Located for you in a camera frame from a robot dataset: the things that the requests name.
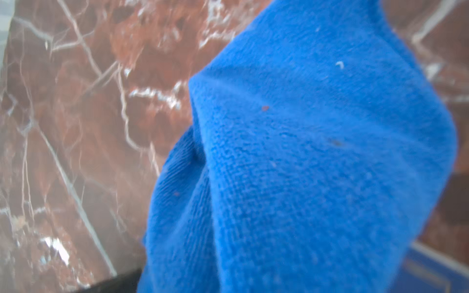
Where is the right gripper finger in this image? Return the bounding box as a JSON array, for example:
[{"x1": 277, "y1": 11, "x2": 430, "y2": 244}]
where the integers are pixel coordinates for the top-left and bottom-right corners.
[{"x1": 75, "y1": 268, "x2": 142, "y2": 293}]

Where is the blue cleaning cloth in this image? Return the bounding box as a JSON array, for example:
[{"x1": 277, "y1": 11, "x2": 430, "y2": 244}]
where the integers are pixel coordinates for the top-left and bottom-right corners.
[{"x1": 138, "y1": 1, "x2": 458, "y2": 293}]

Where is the blue Little Prince book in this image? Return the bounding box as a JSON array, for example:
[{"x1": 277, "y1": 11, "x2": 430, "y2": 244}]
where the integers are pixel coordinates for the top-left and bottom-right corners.
[{"x1": 389, "y1": 241, "x2": 469, "y2": 293}]

